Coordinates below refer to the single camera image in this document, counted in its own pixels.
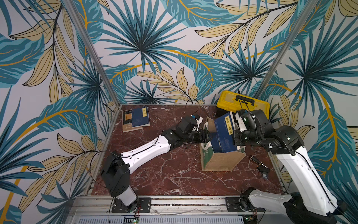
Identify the yellow black toolbox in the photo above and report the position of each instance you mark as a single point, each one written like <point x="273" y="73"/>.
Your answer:
<point x="233" y="102"/>

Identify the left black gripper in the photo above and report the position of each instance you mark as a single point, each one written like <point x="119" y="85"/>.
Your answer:
<point x="203" y="136"/>

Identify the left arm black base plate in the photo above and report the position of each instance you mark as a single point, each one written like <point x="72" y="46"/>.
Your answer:
<point x="141" y="205"/>

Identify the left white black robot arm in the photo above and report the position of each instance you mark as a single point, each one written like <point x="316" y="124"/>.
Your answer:
<point x="117" y="168"/>

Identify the left metal frame post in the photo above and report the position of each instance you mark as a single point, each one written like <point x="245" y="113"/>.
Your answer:
<point x="75" y="16"/>

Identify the green beige canvas bag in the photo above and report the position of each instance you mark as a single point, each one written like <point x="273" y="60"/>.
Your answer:
<point x="213" y="158"/>

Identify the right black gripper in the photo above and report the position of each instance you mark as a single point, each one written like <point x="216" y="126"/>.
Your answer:
<point x="237" y="137"/>

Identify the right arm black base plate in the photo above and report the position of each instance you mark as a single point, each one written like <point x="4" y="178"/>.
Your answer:
<point x="232" y="204"/>

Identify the yellow black screwdriver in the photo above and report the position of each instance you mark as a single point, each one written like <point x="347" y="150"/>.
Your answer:
<point x="262" y="168"/>

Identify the blue book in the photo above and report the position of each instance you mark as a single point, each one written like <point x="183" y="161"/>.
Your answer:
<point x="223" y="137"/>
<point x="140" y="117"/>

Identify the front aluminium rail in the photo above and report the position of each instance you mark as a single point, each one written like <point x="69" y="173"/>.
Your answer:
<point x="169" y="210"/>

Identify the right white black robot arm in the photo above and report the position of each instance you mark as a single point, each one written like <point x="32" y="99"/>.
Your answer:
<point x="313" y="203"/>

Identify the brown cover book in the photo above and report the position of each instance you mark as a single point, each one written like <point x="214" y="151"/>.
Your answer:
<point x="127" y="122"/>

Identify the metal frame post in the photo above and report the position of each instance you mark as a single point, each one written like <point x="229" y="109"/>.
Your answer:
<point x="75" y="16"/>
<point x="286" y="45"/>

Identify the right metal frame post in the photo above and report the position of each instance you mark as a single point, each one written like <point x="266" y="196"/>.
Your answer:
<point x="286" y="45"/>

